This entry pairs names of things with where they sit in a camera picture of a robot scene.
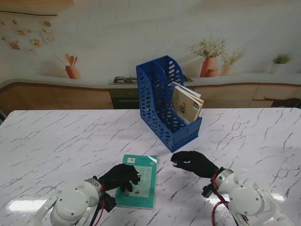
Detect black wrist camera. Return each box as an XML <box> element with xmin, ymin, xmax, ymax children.
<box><xmin>201</xmin><ymin>185</ymin><xmax>216</xmax><ymax>198</ymax></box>
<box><xmin>102</xmin><ymin>194</ymin><xmax>117</xmax><ymax>213</ymax></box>

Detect beige and white cover book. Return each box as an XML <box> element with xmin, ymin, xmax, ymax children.
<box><xmin>170</xmin><ymin>85</ymin><xmax>205</xmax><ymax>123</ymax></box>

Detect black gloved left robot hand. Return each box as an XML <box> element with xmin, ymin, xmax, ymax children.
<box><xmin>98</xmin><ymin>163</ymin><xmax>142</xmax><ymax>193</ymax></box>

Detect blue perforated plastic file holder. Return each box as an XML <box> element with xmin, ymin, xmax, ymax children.
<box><xmin>135</xmin><ymin>55</ymin><xmax>203</xmax><ymax>153</ymax></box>

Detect teal cover book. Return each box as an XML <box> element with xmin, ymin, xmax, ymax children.
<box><xmin>114</xmin><ymin>154</ymin><xmax>158</xmax><ymax>210</ymax></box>

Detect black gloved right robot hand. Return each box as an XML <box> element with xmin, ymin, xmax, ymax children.
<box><xmin>170</xmin><ymin>150</ymin><xmax>221</xmax><ymax>178</ymax></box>

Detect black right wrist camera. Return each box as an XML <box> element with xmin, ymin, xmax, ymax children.
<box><xmin>201</xmin><ymin>185</ymin><xmax>216</xmax><ymax>198</ymax></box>

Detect red black left arm cables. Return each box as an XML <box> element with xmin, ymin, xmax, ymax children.
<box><xmin>89</xmin><ymin>183</ymin><xmax>106</xmax><ymax>226</ymax></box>

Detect light blue book with woman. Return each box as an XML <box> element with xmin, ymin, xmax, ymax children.
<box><xmin>171</xmin><ymin>81</ymin><xmax>202</xmax><ymax>99</ymax></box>

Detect yellow cover book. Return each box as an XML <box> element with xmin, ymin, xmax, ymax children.
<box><xmin>185</xmin><ymin>90</ymin><xmax>205</xmax><ymax>104</ymax></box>

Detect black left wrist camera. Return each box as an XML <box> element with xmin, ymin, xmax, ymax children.
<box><xmin>102</xmin><ymin>194</ymin><xmax>117</xmax><ymax>213</ymax></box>

